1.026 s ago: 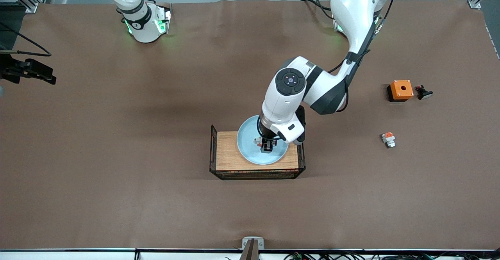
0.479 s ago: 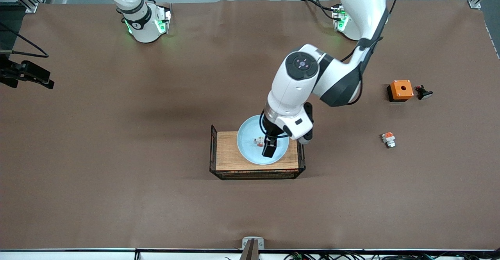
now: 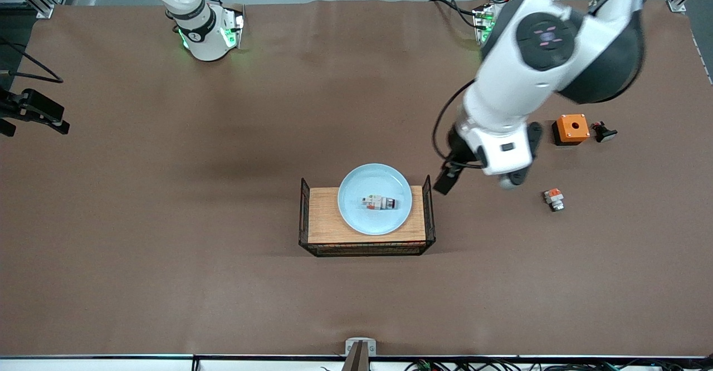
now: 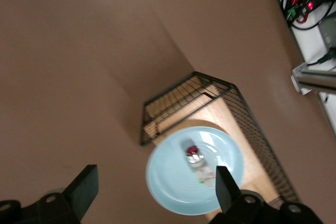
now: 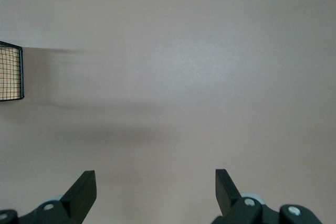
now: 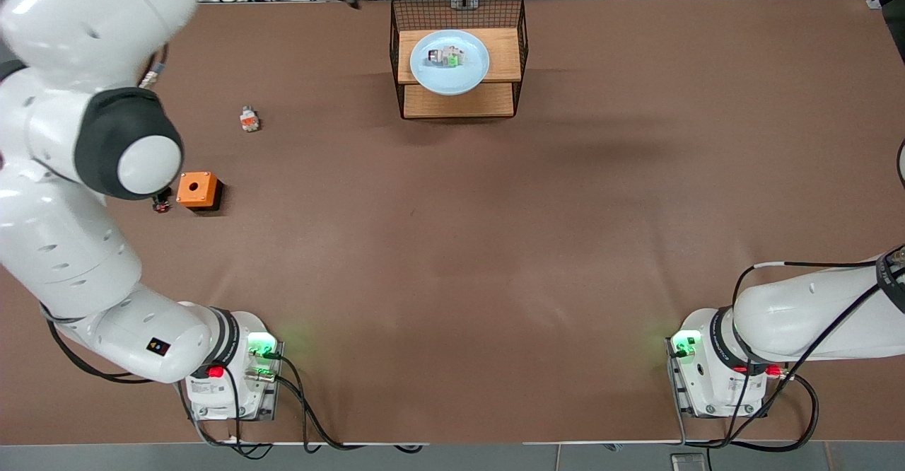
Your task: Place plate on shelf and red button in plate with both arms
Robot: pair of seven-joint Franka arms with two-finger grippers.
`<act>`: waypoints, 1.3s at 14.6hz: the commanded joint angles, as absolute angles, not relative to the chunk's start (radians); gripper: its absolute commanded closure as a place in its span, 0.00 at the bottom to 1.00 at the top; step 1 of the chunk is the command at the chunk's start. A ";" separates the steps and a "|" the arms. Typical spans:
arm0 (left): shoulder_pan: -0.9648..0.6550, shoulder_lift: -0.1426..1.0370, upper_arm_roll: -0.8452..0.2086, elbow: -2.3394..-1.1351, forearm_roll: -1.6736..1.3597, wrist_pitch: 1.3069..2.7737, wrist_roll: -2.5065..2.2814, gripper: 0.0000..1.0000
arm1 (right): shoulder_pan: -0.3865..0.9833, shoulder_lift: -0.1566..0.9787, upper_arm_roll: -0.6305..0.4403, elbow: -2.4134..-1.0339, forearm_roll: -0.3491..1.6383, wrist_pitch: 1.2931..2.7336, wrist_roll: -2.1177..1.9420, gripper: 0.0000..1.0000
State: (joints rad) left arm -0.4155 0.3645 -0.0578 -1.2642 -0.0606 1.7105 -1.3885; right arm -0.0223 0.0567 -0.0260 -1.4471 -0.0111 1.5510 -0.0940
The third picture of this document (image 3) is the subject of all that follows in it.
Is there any red push button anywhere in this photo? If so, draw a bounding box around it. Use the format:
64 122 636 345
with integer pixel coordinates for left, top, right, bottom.
360 194 401 212

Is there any light blue round plate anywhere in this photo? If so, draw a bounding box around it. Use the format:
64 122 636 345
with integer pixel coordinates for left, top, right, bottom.
338 163 413 236

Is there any orange button box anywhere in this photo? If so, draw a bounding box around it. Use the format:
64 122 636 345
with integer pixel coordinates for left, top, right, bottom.
551 114 591 147

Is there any small black push button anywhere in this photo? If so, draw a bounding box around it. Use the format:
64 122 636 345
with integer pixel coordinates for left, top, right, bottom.
590 121 619 144

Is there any brown table cover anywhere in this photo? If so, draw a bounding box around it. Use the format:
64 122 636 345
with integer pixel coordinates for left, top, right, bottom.
0 0 713 359

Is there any black wire shelf wooden top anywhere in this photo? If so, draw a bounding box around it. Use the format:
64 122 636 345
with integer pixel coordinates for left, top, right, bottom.
299 174 436 258

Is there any black left arm base cable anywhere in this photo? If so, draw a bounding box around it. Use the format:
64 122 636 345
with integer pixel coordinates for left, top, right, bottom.
429 0 482 29

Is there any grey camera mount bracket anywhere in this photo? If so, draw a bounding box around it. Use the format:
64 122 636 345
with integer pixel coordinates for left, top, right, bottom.
341 338 377 371

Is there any black cable bundle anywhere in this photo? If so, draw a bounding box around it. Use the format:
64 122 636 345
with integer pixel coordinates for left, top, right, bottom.
406 359 713 371

